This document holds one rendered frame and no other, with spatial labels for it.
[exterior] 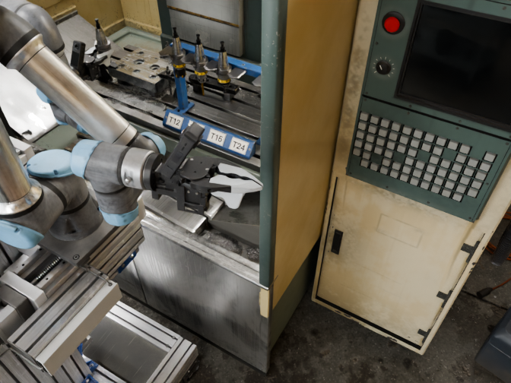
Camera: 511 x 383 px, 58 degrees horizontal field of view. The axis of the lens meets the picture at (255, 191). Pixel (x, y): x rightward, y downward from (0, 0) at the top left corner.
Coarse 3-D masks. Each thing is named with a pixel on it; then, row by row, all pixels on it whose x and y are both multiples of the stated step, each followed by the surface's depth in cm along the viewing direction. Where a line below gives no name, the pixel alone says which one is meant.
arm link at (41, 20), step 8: (24, 8) 145; (32, 8) 146; (40, 8) 148; (24, 16) 145; (32, 16) 145; (40, 16) 146; (48, 16) 149; (32, 24) 145; (40, 24) 146; (48, 24) 148; (40, 32) 146; (48, 32) 148; (56, 32) 150; (48, 40) 148; (56, 40) 150; (56, 48) 151; (64, 48) 154; (64, 56) 156; (72, 120) 173; (80, 128) 174
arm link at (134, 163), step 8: (128, 152) 84; (136, 152) 84; (144, 152) 84; (152, 152) 85; (128, 160) 83; (136, 160) 83; (144, 160) 83; (128, 168) 83; (136, 168) 83; (128, 176) 84; (136, 176) 83; (128, 184) 85; (136, 184) 84
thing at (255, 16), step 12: (252, 0) 224; (168, 12) 257; (252, 12) 228; (168, 24) 262; (252, 24) 233; (168, 36) 267; (252, 36) 237; (204, 48) 258; (252, 48) 242; (240, 60) 249; (252, 60) 247; (252, 84) 255
